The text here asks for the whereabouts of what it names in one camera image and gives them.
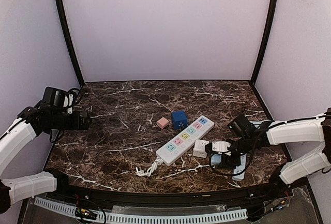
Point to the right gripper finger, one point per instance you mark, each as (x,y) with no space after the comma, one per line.
(208,150)
(221,168)

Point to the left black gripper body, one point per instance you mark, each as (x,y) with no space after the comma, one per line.
(84,120)

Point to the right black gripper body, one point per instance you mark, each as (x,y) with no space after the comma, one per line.
(231,148)

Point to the light blue plug adapter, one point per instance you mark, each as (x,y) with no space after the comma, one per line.
(215,159)

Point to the white multicolour power strip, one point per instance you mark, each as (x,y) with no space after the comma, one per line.
(182,142)

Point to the pink plug adapter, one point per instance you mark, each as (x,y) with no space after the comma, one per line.
(162,123)

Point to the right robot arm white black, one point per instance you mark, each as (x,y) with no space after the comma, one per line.
(252,136)

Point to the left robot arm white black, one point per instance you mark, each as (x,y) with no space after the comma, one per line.
(31,122)

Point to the white cube socket adapter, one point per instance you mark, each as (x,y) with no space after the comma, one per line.
(199,148)

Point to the dark blue cube socket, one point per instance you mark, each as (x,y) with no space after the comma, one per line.
(179,120)

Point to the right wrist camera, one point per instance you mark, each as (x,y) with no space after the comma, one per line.
(242,127)

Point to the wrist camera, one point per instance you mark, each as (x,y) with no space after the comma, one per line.
(59,100)
(242,127)

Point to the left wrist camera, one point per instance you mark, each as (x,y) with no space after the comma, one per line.
(59,100)

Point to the white slotted cable duct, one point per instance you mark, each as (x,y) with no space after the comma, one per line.
(99,216)

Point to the black front table rail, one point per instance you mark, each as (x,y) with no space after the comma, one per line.
(246,197)

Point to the left black frame post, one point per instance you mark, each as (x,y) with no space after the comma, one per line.
(68,40)

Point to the black frame post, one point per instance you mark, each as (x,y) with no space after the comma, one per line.
(264,41)
(68,40)

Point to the right black frame post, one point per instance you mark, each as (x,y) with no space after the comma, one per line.
(264,41)

